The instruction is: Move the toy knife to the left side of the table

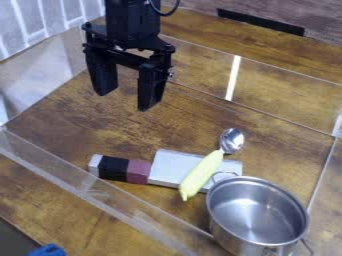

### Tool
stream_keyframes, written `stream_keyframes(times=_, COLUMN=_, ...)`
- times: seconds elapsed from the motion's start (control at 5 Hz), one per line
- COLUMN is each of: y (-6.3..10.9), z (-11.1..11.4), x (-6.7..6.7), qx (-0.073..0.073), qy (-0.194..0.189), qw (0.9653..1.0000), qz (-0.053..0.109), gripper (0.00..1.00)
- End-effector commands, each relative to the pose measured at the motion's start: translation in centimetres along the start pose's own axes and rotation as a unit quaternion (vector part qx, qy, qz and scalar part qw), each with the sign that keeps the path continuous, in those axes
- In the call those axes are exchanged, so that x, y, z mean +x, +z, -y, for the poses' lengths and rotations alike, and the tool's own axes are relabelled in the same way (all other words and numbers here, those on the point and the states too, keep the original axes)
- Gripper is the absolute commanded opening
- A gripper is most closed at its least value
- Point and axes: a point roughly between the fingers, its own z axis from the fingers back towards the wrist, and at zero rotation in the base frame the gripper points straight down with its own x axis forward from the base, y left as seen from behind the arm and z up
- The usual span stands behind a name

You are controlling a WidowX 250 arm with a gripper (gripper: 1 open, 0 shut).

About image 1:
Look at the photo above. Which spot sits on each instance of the clear acrylic enclosure wall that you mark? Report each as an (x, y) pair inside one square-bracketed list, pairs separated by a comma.
[(266, 82)]

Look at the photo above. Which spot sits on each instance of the blue object at bottom edge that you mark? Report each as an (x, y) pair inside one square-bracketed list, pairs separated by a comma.
[(48, 250)]

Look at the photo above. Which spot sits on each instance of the stainless steel pot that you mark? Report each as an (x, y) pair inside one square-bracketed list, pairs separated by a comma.
[(256, 218)]

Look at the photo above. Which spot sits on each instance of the black strip on table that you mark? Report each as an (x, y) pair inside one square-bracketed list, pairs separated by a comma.
[(260, 22)]

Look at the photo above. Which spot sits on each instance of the spoon with yellow handle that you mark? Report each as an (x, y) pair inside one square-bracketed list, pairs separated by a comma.
[(230, 144)]

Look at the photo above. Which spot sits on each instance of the toy cleaver knife grey blade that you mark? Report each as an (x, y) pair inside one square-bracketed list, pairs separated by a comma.
[(164, 171)]

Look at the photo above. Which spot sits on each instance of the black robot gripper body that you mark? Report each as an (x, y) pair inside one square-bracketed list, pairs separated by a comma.
[(127, 38)]

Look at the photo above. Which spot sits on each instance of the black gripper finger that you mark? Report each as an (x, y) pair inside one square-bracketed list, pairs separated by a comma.
[(103, 72), (151, 85)]

